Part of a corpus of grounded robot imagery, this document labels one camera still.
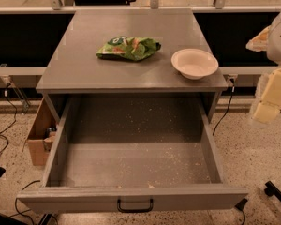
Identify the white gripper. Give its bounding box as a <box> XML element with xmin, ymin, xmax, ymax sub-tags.
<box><xmin>245</xmin><ymin>12</ymin><xmax>281</xmax><ymax>124</ymax></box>

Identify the green rice chip bag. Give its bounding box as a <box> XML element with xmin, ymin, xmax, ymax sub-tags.
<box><xmin>96</xmin><ymin>36</ymin><xmax>161</xmax><ymax>62</ymax></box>

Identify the open grey top drawer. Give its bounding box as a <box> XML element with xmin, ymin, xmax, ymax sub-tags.
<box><xmin>18</xmin><ymin>96</ymin><xmax>247</xmax><ymax>213</ymax></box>

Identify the white bowl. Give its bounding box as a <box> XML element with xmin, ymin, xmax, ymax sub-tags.
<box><xmin>171</xmin><ymin>49</ymin><xmax>218</xmax><ymax>80</ymax></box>

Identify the black stand foot right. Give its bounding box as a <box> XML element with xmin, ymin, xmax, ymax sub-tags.
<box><xmin>264</xmin><ymin>181</ymin><xmax>281</xmax><ymax>202</ymax></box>

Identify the grey cabinet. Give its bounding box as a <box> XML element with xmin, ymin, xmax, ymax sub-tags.
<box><xmin>37</xmin><ymin>8</ymin><xmax>227</xmax><ymax>116</ymax></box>

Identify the cardboard box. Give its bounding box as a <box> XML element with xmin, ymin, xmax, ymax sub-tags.
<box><xmin>26</xmin><ymin>99</ymin><xmax>56</xmax><ymax>166</ymax></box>

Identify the black cable right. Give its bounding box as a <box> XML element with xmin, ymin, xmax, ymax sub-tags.
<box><xmin>211</xmin><ymin>77</ymin><xmax>236</xmax><ymax>137</ymax></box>

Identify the black cable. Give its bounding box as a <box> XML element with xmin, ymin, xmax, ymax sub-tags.
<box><xmin>211</xmin><ymin>77</ymin><xmax>236</xmax><ymax>137</ymax></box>
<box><xmin>0</xmin><ymin>83</ymin><xmax>19</xmax><ymax>155</ymax></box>
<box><xmin>8</xmin><ymin>179</ymin><xmax>59</xmax><ymax>225</ymax></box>

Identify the black drawer handle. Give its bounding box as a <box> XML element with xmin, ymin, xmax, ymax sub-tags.
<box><xmin>117</xmin><ymin>199</ymin><xmax>154</xmax><ymax>213</ymax></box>

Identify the metal bracket left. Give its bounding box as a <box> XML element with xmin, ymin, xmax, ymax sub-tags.
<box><xmin>0</xmin><ymin>73</ymin><xmax>31</xmax><ymax>114</ymax></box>

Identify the black cable bottom left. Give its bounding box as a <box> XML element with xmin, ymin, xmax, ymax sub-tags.
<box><xmin>8</xmin><ymin>179</ymin><xmax>59</xmax><ymax>225</ymax></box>

